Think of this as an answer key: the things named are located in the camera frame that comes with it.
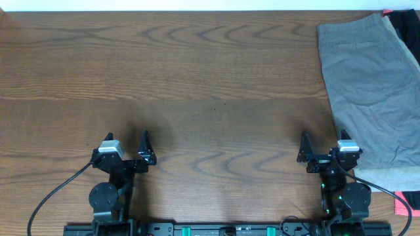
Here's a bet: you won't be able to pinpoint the grey shorts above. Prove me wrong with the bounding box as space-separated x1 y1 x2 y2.
317 14 419 168

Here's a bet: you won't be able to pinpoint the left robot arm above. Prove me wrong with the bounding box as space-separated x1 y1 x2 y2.
89 130 157 235

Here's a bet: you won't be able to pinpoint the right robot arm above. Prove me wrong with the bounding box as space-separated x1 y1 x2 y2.
297 130 371 235

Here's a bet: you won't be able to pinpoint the beige khaki shorts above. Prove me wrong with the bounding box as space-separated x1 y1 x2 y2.
354 16 419 191

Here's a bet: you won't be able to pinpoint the pink red garment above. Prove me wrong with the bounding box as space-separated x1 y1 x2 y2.
382 9 420 217

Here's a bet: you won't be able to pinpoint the right black camera cable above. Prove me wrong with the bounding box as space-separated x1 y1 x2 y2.
334 157 413 236

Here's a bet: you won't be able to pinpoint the black camera cable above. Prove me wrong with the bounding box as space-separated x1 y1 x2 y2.
27 161 95 236
334 157 413 236

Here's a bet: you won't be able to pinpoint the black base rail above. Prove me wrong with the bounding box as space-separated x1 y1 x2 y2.
63 222 392 236

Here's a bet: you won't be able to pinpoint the left black camera cable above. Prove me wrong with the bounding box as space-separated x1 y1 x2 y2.
27 161 95 236

